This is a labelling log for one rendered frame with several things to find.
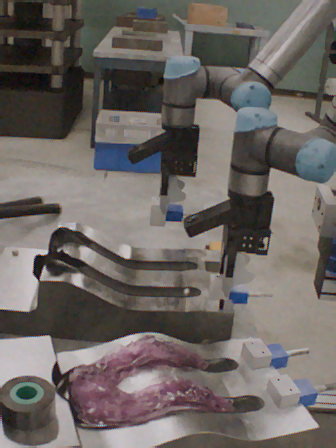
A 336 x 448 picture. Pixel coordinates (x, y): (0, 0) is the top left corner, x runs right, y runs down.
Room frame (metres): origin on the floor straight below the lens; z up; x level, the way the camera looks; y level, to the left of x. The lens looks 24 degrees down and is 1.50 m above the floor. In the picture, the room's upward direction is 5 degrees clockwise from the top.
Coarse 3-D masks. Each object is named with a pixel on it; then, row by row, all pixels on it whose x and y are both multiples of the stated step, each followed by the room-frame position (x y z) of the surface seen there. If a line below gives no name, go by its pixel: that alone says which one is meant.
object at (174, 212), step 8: (152, 200) 1.33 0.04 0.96; (152, 208) 1.30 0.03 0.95; (168, 208) 1.32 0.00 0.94; (176, 208) 1.32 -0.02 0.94; (152, 216) 1.30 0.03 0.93; (160, 216) 1.30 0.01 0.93; (168, 216) 1.31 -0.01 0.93; (176, 216) 1.31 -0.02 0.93; (152, 224) 1.30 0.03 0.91; (160, 224) 1.30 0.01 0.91
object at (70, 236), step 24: (72, 240) 1.12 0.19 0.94; (48, 264) 1.01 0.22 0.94; (72, 264) 1.04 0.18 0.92; (120, 264) 1.12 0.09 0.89; (144, 264) 1.15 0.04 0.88; (168, 264) 1.16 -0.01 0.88; (192, 264) 1.16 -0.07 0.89; (120, 288) 1.04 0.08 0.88; (144, 288) 1.05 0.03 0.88; (168, 288) 1.05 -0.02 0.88; (192, 288) 1.05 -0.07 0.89
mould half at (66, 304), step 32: (64, 224) 1.20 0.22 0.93; (32, 256) 1.18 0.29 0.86; (96, 256) 1.10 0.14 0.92; (128, 256) 1.17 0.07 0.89; (160, 256) 1.19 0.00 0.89; (192, 256) 1.19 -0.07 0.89; (0, 288) 1.02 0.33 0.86; (32, 288) 1.04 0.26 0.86; (64, 288) 0.96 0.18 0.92; (96, 288) 0.98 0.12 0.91; (0, 320) 0.95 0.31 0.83; (32, 320) 0.95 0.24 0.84; (64, 320) 0.96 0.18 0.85; (96, 320) 0.96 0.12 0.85; (128, 320) 0.96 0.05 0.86; (160, 320) 0.97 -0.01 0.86; (192, 320) 0.97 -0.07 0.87; (224, 320) 0.97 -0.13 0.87
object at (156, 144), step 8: (160, 136) 1.32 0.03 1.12; (168, 136) 1.30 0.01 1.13; (144, 144) 1.32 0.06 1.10; (152, 144) 1.30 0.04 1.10; (160, 144) 1.30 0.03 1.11; (168, 144) 1.30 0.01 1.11; (128, 152) 1.31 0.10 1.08; (136, 152) 1.30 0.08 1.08; (144, 152) 1.30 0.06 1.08; (152, 152) 1.30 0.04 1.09; (136, 160) 1.30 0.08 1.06
